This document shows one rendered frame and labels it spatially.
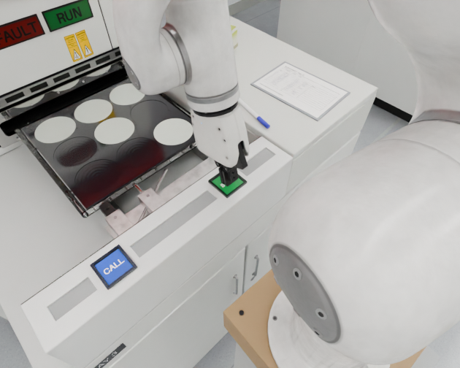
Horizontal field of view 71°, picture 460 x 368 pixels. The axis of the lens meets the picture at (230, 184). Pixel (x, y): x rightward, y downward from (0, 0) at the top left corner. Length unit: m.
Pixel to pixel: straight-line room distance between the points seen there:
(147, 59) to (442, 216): 0.34
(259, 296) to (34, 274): 0.47
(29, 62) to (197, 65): 0.61
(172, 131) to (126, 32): 0.47
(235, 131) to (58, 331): 0.40
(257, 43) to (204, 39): 0.62
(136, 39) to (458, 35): 0.31
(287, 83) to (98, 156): 0.51
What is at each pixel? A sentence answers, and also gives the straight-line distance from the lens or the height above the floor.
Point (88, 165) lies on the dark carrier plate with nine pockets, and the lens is 0.83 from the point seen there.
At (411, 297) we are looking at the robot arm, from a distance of 0.18.
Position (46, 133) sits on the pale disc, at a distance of 0.96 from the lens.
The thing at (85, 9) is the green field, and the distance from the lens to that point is 1.00.
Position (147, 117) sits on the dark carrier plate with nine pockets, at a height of 0.90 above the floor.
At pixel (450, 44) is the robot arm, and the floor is 1.39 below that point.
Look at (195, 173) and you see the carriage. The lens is 0.78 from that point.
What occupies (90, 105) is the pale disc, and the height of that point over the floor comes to 0.90.
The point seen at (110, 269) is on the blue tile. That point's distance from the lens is 0.59.
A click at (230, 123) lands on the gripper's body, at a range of 0.51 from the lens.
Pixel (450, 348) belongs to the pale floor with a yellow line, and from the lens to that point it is 1.75.
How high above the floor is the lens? 1.47
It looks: 52 degrees down
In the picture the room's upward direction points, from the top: straight up
